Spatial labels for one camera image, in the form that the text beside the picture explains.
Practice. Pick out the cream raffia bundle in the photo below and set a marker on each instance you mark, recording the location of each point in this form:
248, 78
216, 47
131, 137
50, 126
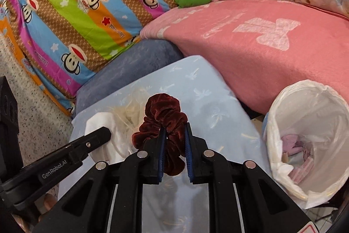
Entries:
128, 113

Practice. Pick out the blue-grey cushion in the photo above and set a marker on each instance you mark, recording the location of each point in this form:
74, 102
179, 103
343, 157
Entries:
128, 66

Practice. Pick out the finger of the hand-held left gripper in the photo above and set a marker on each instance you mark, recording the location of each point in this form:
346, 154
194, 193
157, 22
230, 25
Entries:
95, 138

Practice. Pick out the person's left hand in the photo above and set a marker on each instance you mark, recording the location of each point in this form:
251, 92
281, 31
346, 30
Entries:
49, 203

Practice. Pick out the dark red velvet scrunchie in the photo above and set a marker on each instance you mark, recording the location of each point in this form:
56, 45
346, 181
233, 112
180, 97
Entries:
160, 113

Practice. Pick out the pink blanket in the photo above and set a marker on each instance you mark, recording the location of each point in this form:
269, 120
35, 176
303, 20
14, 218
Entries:
245, 52

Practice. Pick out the striped monkey print pillow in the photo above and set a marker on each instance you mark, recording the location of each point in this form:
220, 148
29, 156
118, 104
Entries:
76, 17

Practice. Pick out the light blue bin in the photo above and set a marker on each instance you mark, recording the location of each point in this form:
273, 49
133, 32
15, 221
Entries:
265, 123

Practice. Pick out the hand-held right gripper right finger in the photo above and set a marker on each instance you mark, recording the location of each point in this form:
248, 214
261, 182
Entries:
188, 159

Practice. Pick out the white lined waste bin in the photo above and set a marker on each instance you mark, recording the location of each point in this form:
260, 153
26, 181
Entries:
313, 113

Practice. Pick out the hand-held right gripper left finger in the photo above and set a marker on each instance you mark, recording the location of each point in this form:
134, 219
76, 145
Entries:
162, 156

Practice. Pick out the pink striped cloth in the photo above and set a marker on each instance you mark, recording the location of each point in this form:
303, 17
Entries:
302, 170

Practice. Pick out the white cloth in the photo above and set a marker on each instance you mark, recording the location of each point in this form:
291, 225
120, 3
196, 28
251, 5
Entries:
114, 145

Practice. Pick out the mauve cloth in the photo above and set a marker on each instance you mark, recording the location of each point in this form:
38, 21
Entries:
291, 144

